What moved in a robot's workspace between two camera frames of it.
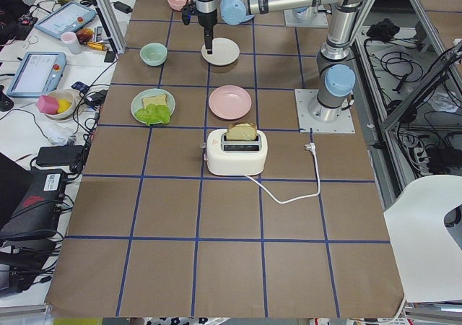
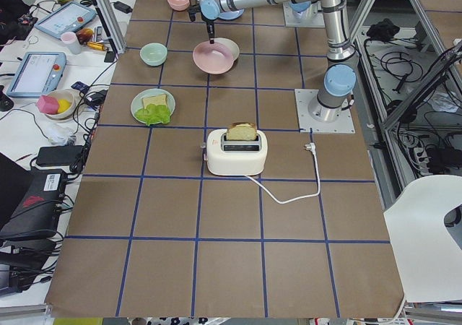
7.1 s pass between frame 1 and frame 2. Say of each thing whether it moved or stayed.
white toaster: stayed
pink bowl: stayed
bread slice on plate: stayed
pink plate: moved
